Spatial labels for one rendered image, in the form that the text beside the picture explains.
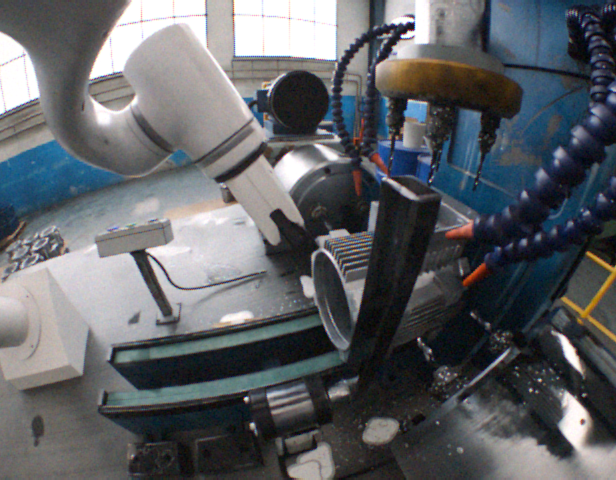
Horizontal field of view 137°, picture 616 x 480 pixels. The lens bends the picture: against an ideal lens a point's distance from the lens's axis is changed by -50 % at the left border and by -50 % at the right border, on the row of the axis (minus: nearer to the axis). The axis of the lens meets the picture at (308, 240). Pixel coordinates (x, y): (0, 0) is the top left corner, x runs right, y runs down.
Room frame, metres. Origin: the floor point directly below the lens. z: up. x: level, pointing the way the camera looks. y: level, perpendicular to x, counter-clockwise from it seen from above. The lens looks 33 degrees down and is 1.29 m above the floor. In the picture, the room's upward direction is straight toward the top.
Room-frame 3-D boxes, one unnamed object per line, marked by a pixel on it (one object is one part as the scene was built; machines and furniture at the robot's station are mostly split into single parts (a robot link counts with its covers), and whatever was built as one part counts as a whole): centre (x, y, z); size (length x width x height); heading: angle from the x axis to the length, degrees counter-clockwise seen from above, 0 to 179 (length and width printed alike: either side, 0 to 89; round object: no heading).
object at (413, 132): (2.32, -1.02, 0.99); 0.24 x 0.22 x 0.24; 29
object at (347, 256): (0.28, -0.13, 1.02); 0.20 x 0.19 x 0.19; 108
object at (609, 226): (1.81, -4.44, 0.43); 1.20 x 0.94 x 0.85; 31
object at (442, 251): (0.29, -0.17, 1.11); 0.12 x 0.11 x 0.07; 108
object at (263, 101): (0.87, 0.10, 1.16); 0.33 x 0.26 x 0.42; 19
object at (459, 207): (0.33, -0.28, 0.97); 0.30 x 0.11 x 0.34; 19
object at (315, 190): (0.62, -0.02, 1.04); 0.37 x 0.25 x 0.25; 19
